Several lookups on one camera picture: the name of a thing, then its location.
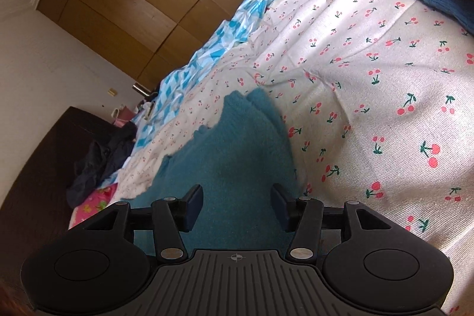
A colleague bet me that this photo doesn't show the dark brown headboard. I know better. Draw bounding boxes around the dark brown headboard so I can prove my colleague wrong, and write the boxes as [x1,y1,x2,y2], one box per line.
[0,107,130,265]

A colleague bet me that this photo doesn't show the silver bottle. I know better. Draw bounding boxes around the silver bottle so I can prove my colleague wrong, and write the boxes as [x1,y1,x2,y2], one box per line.
[133,82,153,97]

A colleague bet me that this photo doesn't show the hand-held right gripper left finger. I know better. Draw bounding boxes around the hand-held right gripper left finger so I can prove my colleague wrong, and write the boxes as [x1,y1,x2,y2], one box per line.
[78,185,204,263]

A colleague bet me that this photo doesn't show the white cherry print blanket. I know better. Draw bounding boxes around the white cherry print blanket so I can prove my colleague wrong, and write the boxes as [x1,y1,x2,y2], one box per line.
[118,0,474,316]

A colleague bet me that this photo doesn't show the blue sweater with white flowers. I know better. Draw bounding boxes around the blue sweater with white flowers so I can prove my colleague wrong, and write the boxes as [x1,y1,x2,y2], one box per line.
[128,88,308,255]

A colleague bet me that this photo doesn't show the dark blue knit garment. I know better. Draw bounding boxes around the dark blue knit garment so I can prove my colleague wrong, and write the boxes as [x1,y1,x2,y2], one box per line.
[410,0,474,36]

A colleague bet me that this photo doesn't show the dark navy clothes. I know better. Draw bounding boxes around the dark navy clothes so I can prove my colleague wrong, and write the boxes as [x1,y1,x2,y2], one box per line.
[67,123,138,207]

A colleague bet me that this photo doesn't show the pink bag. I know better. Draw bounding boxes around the pink bag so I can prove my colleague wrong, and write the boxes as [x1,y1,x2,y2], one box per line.
[112,108,137,129]

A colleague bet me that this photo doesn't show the blue white geometric quilt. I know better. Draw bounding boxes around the blue white geometric quilt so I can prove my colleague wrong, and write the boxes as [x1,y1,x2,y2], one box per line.
[131,0,365,155]

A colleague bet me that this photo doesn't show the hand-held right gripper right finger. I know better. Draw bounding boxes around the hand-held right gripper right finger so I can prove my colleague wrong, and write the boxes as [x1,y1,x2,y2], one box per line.
[271,183,393,262]

